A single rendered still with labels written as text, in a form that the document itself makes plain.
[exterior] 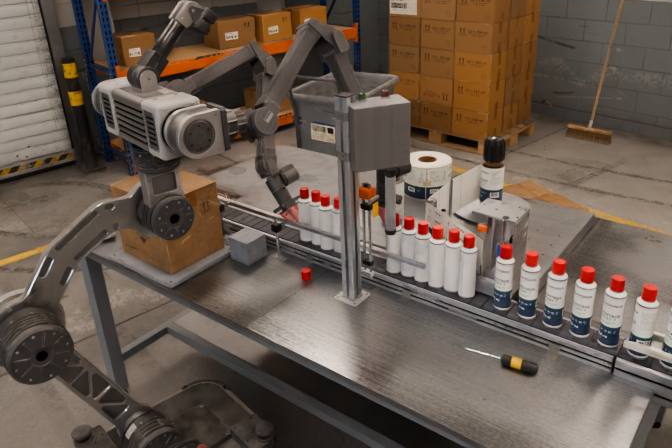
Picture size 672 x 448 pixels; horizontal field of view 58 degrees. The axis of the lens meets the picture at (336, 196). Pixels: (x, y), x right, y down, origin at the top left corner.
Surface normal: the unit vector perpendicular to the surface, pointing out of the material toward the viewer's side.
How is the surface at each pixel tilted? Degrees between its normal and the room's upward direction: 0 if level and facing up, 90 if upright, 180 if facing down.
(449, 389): 0
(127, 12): 90
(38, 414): 0
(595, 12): 90
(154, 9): 90
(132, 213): 90
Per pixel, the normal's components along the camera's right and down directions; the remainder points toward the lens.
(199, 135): 0.65, 0.29
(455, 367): -0.04, -0.91
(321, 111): -0.50, 0.43
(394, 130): 0.29, 0.38
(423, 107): -0.70, 0.32
